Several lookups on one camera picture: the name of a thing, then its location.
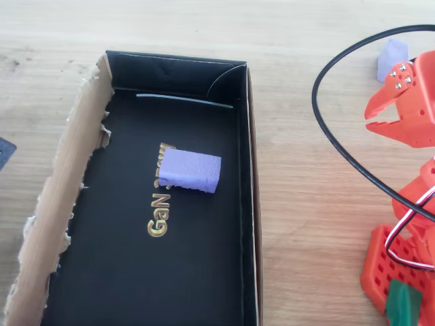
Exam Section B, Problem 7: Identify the purple foam block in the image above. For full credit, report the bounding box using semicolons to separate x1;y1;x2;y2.
376;38;410;83
158;148;222;195

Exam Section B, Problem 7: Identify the black cardboard box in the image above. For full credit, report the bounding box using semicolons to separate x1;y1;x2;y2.
3;50;264;326

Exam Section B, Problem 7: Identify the green table clamp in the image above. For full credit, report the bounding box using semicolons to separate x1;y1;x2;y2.
385;280;424;326

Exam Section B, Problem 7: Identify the black camera cable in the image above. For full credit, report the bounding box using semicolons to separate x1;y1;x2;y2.
311;24;435;221

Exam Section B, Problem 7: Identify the white red black servo wire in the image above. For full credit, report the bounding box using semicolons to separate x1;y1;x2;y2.
384;188;435;272

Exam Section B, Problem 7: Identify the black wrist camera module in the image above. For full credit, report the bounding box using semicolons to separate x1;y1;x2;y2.
0;137;17;173

